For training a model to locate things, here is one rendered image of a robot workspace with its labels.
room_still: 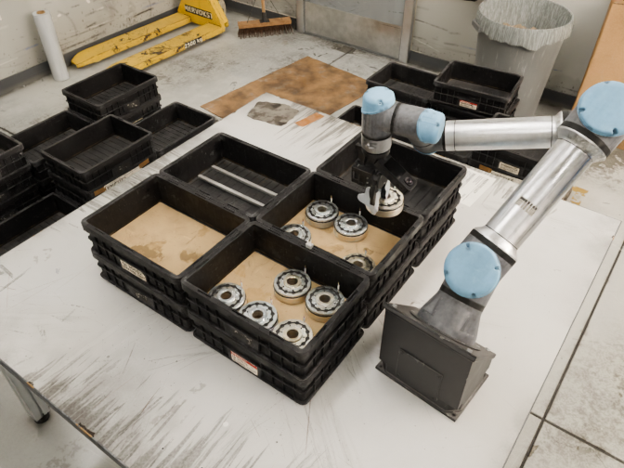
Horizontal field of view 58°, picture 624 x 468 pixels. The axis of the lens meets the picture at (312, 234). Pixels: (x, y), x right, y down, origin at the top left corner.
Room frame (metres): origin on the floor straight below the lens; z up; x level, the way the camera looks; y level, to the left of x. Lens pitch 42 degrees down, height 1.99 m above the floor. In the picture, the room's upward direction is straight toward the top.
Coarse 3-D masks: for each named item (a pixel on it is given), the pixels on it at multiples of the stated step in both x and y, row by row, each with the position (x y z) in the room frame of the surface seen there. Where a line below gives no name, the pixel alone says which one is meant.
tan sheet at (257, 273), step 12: (240, 264) 1.16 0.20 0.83; (252, 264) 1.16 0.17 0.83; (264, 264) 1.16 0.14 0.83; (276, 264) 1.16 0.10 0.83; (228, 276) 1.11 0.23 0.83; (240, 276) 1.11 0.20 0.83; (252, 276) 1.11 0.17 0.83; (264, 276) 1.11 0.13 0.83; (252, 288) 1.07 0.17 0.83; (264, 288) 1.07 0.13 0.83; (312, 288) 1.07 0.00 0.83; (252, 300) 1.02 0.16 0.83; (264, 300) 1.02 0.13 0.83; (276, 300) 1.02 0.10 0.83; (288, 312) 0.98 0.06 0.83; (300, 312) 0.98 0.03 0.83; (312, 324) 0.94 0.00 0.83
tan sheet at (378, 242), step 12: (300, 216) 1.37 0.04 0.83; (312, 228) 1.31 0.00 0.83; (324, 228) 1.31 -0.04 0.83; (372, 228) 1.31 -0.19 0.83; (312, 240) 1.26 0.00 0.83; (324, 240) 1.26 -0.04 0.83; (336, 240) 1.26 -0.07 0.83; (360, 240) 1.26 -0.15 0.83; (372, 240) 1.26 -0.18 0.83; (384, 240) 1.26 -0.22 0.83; (396, 240) 1.26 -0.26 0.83; (336, 252) 1.21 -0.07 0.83; (348, 252) 1.21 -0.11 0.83; (360, 252) 1.21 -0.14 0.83; (372, 252) 1.21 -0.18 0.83; (384, 252) 1.21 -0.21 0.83
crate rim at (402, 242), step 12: (336, 180) 1.43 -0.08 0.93; (288, 192) 1.37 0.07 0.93; (360, 192) 1.37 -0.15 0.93; (276, 204) 1.31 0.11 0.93; (264, 216) 1.26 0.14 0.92; (420, 216) 1.25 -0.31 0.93; (276, 228) 1.20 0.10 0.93; (300, 240) 1.15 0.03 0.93; (408, 240) 1.17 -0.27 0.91; (324, 252) 1.11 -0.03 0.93; (396, 252) 1.12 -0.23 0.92; (348, 264) 1.06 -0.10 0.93; (384, 264) 1.06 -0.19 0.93; (372, 276) 1.02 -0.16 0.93
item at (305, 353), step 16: (256, 224) 1.22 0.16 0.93; (288, 240) 1.15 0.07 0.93; (208, 256) 1.09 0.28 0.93; (320, 256) 1.09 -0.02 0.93; (192, 272) 1.03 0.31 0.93; (352, 272) 1.03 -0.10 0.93; (192, 288) 0.97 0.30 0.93; (368, 288) 1.00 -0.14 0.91; (208, 304) 0.94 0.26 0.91; (224, 304) 0.92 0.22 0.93; (352, 304) 0.93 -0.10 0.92; (240, 320) 0.88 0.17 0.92; (336, 320) 0.88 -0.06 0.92; (272, 336) 0.82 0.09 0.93; (320, 336) 0.82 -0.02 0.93; (288, 352) 0.79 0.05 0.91; (304, 352) 0.78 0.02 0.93
